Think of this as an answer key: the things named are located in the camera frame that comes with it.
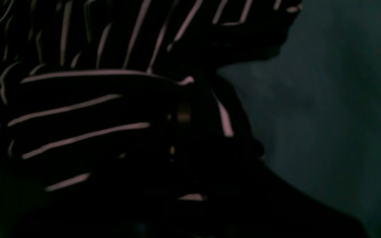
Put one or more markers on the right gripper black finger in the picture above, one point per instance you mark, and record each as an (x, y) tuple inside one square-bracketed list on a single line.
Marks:
[(251, 201)]

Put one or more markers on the navy white striped t-shirt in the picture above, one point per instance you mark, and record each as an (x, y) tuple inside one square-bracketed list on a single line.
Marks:
[(114, 122)]

